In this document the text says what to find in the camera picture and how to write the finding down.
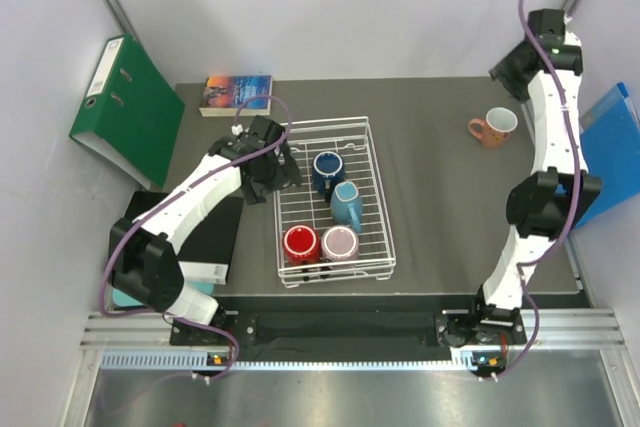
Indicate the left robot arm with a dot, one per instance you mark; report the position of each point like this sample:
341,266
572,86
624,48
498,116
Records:
143,253

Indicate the red mug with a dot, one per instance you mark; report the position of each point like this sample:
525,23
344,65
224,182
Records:
301,245

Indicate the teal notebook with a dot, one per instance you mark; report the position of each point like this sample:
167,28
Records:
124,301

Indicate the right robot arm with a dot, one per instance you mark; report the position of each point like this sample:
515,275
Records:
545,70

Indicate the light blue floral mug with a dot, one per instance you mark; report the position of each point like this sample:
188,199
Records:
347,206

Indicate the lilac mug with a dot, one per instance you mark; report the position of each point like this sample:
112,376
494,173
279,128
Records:
340,243

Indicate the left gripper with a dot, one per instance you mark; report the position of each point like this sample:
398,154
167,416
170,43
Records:
286,175

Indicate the blue folder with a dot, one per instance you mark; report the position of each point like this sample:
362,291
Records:
610,143

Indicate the black box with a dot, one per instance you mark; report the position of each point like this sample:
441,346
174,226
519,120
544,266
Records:
206,254

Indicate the paperback book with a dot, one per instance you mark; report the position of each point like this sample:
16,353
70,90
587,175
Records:
222,95

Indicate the white wire dish rack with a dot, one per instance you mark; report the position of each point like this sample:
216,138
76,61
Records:
352,139

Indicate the dark blue mug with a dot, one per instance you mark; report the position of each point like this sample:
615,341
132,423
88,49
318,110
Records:
327,170

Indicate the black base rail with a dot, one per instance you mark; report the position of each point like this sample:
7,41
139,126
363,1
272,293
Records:
357,327

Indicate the green lever arch binder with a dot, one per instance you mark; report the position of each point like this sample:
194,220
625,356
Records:
130,115

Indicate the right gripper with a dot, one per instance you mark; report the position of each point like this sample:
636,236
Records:
501,72

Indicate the pink floral mug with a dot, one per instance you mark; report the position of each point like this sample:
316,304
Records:
495,128

